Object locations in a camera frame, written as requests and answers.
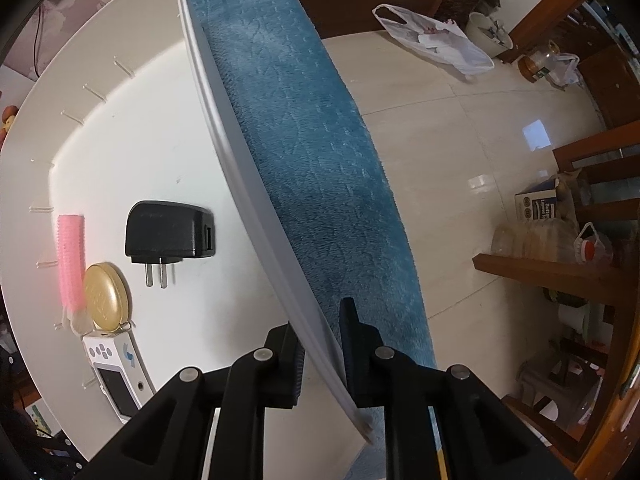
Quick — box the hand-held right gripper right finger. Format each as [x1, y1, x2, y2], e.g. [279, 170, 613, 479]
[340, 298, 576, 480]

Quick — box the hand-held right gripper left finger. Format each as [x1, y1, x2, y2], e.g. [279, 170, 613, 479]
[87, 324, 307, 480]

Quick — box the white digital camera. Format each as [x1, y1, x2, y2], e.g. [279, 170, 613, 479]
[81, 330, 155, 426]

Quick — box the black charger plug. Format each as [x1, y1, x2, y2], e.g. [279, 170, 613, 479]
[125, 201, 217, 289]

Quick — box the gold round compact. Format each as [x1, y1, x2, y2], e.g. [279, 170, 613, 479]
[82, 262, 133, 333]

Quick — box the pink comb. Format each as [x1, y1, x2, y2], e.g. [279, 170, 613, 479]
[56, 214, 89, 333]

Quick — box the white plastic storage box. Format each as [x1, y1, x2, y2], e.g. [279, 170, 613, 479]
[0, 0, 378, 480]

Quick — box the grey plastic stool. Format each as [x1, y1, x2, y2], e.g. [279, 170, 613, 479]
[515, 350, 601, 431]

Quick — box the blue fleece blanket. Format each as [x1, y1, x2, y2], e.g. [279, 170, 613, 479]
[180, 0, 442, 461]

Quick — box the cardboard box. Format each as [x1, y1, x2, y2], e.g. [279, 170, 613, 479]
[514, 175, 581, 223]

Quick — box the wooden shelf unit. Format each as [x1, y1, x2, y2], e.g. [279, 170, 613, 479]
[472, 120, 640, 480]

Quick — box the plastic jug with red cap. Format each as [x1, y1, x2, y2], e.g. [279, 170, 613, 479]
[575, 222, 614, 267]

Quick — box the white printed plastic bag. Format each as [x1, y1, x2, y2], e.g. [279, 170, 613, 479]
[372, 4, 496, 78]

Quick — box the gold lidded jar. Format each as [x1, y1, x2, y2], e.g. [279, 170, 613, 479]
[517, 40, 561, 83]

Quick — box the white waste bin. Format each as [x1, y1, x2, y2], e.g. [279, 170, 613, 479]
[467, 10, 513, 58]

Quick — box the clear plastic bag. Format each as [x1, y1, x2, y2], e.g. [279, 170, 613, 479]
[547, 52, 583, 88]

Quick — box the low wooden television stand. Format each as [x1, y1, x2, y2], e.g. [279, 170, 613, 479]
[287, 0, 453, 41]

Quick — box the black television cable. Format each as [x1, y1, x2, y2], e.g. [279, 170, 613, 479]
[32, 7, 47, 80]

